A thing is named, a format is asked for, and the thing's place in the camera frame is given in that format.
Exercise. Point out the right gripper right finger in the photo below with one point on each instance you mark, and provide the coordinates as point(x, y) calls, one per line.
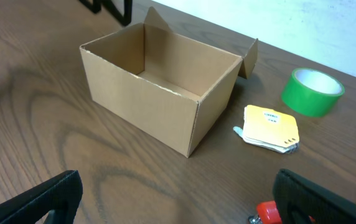
point(299, 200)

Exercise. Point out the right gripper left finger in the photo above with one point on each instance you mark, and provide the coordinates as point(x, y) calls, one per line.
point(57, 199)

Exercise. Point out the green tape roll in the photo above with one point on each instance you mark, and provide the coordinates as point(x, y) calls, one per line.
point(311, 93)

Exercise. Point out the brown cardboard box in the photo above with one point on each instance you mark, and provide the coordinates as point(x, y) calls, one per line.
point(168, 85)

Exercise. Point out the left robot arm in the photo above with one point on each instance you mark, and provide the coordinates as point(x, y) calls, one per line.
point(124, 18)

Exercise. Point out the yellow spiral memo pad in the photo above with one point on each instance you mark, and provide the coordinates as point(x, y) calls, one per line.
point(269, 129)

